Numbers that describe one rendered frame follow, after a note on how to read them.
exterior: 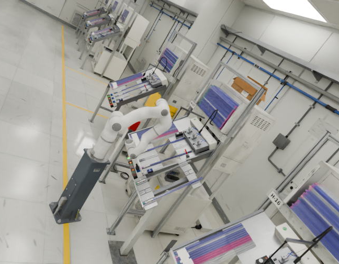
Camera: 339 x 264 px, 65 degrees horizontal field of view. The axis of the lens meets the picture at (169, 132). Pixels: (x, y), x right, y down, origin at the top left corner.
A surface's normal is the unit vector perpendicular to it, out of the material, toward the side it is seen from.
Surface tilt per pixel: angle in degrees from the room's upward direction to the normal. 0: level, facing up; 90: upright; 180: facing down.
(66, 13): 90
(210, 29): 90
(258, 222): 45
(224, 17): 90
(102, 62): 90
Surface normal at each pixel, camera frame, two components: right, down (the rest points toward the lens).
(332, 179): -0.79, -0.31
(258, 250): -0.18, -0.78
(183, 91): 0.32, 0.53
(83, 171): -0.64, -0.11
